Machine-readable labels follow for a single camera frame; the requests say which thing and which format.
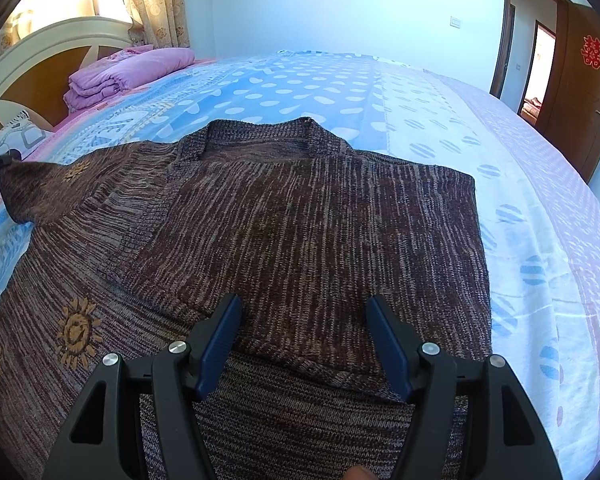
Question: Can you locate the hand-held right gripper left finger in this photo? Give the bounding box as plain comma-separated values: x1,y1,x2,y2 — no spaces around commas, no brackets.
40,294,243,480

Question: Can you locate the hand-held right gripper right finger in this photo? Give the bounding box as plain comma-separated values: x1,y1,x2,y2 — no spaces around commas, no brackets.
366,294,563,480

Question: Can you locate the brown knit sweater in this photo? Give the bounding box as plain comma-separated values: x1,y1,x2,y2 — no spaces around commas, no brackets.
0,116,492,480

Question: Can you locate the white patterned pillow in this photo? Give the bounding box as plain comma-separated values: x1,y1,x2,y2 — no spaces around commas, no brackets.
0,110,56,153

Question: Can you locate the cream and wood headboard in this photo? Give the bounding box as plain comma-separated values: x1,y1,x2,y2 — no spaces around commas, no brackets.
0,16,133,133

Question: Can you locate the folded purple quilt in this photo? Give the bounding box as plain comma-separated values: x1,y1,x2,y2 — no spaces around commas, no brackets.
62,45,197,113

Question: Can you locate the blue and pink patterned bedsheet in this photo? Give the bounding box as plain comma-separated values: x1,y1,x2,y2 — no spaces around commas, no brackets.
0,50,600,480

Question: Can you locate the beige floral curtain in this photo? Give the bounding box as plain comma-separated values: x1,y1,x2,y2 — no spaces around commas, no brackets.
0,0,193,63

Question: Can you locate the brown wooden door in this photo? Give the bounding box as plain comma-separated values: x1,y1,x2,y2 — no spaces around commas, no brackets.
535,0,600,183

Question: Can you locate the red paper door decoration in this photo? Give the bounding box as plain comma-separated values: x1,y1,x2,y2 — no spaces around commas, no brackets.
581,35,600,70

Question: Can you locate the dark wooden door frame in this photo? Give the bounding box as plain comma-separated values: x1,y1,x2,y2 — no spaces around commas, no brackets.
489,0,518,101

